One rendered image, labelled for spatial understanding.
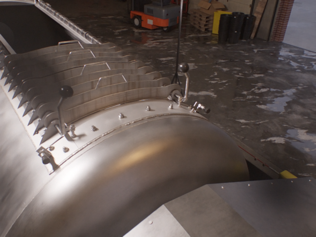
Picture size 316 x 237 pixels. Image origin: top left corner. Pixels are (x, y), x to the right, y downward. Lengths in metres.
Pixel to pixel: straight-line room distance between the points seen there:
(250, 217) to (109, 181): 0.46
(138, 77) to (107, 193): 0.65
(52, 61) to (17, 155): 0.56
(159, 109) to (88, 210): 0.47
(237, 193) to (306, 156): 5.02
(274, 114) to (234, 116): 0.88
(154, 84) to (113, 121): 0.37
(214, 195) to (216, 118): 5.65
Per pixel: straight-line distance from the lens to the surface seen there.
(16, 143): 1.41
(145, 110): 1.25
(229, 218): 1.04
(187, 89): 1.37
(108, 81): 1.45
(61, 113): 1.13
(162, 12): 11.90
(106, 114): 1.24
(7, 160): 1.40
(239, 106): 7.32
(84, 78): 1.50
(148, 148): 1.10
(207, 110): 1.42
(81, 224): 1.10
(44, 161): 1.13
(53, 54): 1.80
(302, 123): 7.15
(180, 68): 1.30
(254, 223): 1.06
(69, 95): 1.09
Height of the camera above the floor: 3.30
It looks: 30 degrees down
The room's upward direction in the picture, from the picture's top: 3 degrees clockwise
